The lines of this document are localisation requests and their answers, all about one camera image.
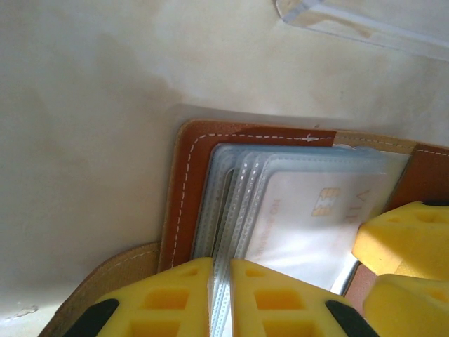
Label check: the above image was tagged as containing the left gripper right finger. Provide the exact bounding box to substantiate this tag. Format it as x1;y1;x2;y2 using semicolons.
229;258;382;337

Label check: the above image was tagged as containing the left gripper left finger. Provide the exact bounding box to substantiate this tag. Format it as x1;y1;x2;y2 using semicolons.
62;257;215;337

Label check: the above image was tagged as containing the white chip card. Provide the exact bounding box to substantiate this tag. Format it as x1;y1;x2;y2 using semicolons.
245;171;387;292

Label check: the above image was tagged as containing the brown leather card holder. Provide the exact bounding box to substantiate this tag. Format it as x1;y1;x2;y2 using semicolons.
41;119;449;337

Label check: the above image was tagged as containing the clear plastic box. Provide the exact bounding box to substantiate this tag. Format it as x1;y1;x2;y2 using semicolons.
273;0;449;59

